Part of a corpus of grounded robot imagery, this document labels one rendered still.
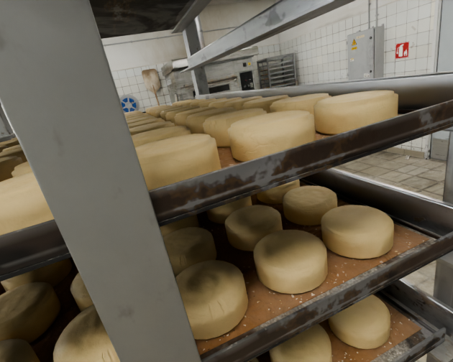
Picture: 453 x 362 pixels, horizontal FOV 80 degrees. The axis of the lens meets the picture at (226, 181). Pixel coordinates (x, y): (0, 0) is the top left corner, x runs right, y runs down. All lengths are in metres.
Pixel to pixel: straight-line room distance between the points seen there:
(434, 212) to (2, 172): 0.32
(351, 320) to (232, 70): 5.16
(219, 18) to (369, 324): 6.37
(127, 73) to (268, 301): 5.82
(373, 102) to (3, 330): 0.26
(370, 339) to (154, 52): 5.92
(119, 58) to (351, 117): 5.84
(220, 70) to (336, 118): 5.07
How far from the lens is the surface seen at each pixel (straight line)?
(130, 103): 5.76
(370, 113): 0.18
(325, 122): 0.19
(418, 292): 0.31
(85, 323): 0.19
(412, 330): 0.31
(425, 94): 0.24
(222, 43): 0.51
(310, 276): 0.19
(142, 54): 5.99
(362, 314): 0.28
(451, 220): 0.25
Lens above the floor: 1.54
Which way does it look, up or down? 20 degrees down
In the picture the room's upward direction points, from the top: 11 degrees counter-clockwise
